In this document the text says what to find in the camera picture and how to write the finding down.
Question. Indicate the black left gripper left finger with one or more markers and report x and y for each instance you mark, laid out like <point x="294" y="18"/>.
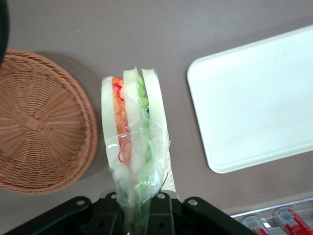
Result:
<point x="105" y="215"/>

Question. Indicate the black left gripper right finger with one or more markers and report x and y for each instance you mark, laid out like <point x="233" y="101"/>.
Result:
<point x="162" y="215"/>

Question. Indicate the plastic-wrapped triangle sandwich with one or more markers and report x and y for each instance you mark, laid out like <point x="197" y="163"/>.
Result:
<point x="133" y="117"/>

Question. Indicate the round brown wicker basket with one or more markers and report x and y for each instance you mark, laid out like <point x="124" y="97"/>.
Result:
<point x="36" y="122"/>

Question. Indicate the cream rectangular tray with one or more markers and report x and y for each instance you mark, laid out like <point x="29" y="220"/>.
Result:
<point x="256" y="102"/>

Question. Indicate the clear acrylic bottle rack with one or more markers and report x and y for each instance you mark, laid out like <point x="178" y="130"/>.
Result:
<point x="269" y="210"/>

